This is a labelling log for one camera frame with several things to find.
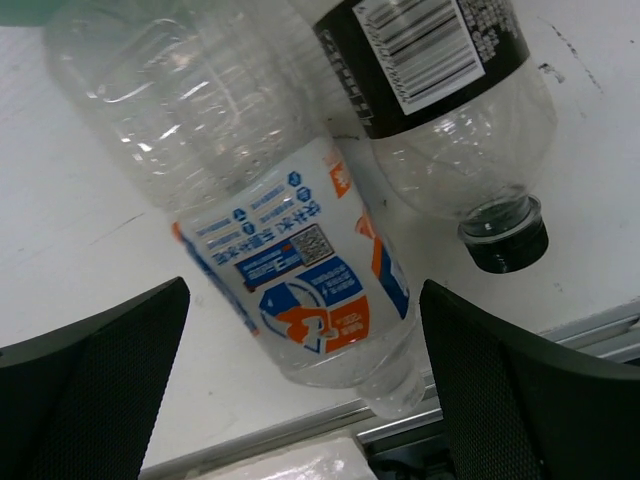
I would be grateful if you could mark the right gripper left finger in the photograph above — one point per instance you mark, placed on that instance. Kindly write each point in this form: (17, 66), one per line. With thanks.
(81, 402)

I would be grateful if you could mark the clear bottle black label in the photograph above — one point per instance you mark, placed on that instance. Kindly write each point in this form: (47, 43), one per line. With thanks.
(458, 115)

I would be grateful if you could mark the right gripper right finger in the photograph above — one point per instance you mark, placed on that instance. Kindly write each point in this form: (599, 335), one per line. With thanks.
(519, 406)

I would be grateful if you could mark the clear bottle blue orange label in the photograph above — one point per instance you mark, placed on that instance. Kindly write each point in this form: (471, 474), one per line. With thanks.
(194, 103)

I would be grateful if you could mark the green plastic bin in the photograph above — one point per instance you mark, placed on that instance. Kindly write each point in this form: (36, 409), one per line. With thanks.
(24, 13)

